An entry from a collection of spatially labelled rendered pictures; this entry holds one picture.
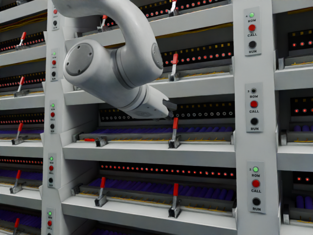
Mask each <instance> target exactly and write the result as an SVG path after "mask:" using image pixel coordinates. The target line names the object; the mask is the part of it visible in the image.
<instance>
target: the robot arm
mask: <svg viewBox="0 0 313 235"><path fill-rule="evenodd" d="M51 1H52V3H53V5H54V7H55V8H56V10H57V11H58V12H59V13H60V14H61V15H63V16H65V17H68V18H77V17H83V16H90V15H98V14H101V15H106V16H108V17H110V18H111V19H113V20H114V21H115V22H116V23H117V25H118V26H119V28H120V30H121V32H122V34H123V36H124V39H125V46H123V47H120V48H118V49H107V48H105V47H103V46H102V45H101V44H100V43H98V42H97V41H95V40H92V39H85V40H82V41H80V42H78V43H76V44H75V45H74V46H73V47H72V48H71V49H70V50H69V51H68V53H67V55H66V57H65V59H64V63H63V74H64V77H65V79H66V80H67V81H68V82H69V83H70V84H72V85H74V86H76V87H78V88H80V89H82V90H84V91H85V92H87V93H89V94H91V95H93V96H95V97H97V98H98V99H101V100H103V101H105V102H106V103H108V104H110V105H112V106H114V107H116V108H117V109H119V110H122V111H123V112H125V113H126V114H128V115H130V116H131V117H133V118H137V119H148V118H151V119H153V120H155V121H156V122H159V119H160V118H164V119H166V120H168V121H171V118H172V117H173V112H172V111H175V110H177V104H173V103H170V102H169V99H168V98H167V97H166V95H164V94H163V93H161V92H160V91H158V90H157V89H155V88H153V87H151V86H149V85H147V83H150V82H152V81H154V80H156V79H158V78H159V77H160V76H161V74H162V72H163V60H162V57H161V54H160V49H159V48H158V45H157V42H156V39H155V36H154V34H153V31H152V29H151V26H150V24H149V22H148V20H147V18H146V17H145V15H144V14H143V13H142V11H141V10H140V9H139V8H138V7H137V6H136V5H134V4H133V3H132V2H131V1H129V0H51Z"/></svg>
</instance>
